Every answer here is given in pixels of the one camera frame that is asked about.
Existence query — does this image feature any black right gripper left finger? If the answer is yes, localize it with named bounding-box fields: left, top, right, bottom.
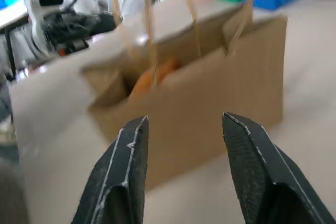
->
left=71, top=115, right=150, bottom=224

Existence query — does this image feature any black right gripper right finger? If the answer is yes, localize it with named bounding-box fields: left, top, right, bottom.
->
left=222, top=112, right=336, bottom=224

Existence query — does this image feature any brown paper bag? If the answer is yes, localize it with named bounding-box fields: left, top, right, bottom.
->
left=80, top=0, right=288, bottom=192

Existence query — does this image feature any orange plush toy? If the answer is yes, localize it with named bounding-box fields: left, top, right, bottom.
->
left=129, top=58, right=182, bottom=99

